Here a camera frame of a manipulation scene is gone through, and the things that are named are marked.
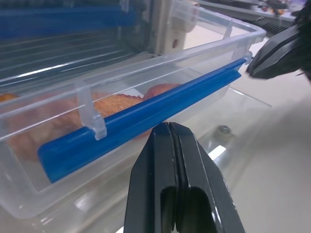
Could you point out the dark ribbed background object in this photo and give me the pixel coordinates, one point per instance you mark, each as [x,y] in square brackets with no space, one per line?
[274,26]

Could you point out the golden fried bread piece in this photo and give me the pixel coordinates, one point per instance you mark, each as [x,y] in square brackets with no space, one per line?
[114,103]

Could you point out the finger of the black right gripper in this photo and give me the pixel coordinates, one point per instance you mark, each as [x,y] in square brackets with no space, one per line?
[274,53]

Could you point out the clear food container blue latches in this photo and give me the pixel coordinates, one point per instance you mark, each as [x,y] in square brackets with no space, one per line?
[170,72]

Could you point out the reddish fried food piece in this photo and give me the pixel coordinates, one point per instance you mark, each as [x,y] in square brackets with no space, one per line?
[161,88]

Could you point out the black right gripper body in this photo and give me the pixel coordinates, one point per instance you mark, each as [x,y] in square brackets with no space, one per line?
[305,29]

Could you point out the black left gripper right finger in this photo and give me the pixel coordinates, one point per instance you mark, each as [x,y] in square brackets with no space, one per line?
[206,174]

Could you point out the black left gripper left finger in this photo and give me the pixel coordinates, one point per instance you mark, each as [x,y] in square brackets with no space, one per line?
[148,174]

